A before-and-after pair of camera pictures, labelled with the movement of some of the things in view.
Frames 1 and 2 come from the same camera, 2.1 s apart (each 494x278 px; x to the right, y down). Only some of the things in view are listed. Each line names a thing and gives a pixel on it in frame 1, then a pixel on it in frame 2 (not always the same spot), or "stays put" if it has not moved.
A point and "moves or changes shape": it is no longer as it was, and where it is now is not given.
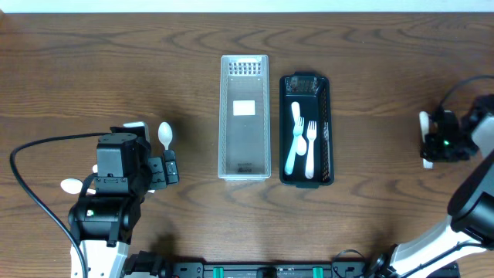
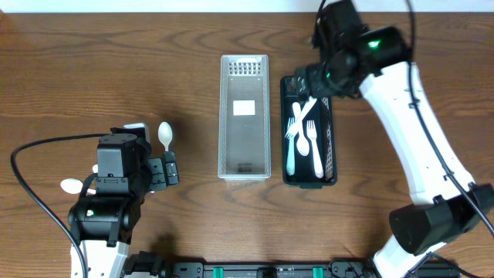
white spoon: x=72 y=185 stays put
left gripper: x=157 y=172 stays put
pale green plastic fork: x=297 y=131 moves or changes shape
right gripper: x=432 y=153 -> x=309 y=85
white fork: x=312 y=132 moves or changes shape
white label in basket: x=246 y=107 stays put
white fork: x=424 y=118 moves or changes shape
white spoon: x=165 y=133 stays put
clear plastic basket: x=244 y=119 stays put
